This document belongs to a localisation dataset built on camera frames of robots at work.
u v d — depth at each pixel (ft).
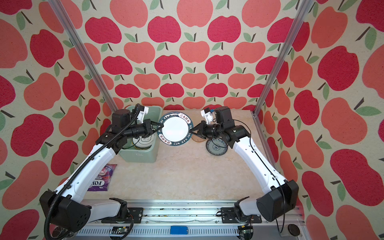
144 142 3.31
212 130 2.02
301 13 2.33
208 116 2.22
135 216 2.43
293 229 2.06
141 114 2.26
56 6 2.26
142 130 2.12
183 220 2.41
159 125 2.34
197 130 2.12
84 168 1.47
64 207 1.24
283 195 1.26
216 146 3.33
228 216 2.41
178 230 2.28
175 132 2.35
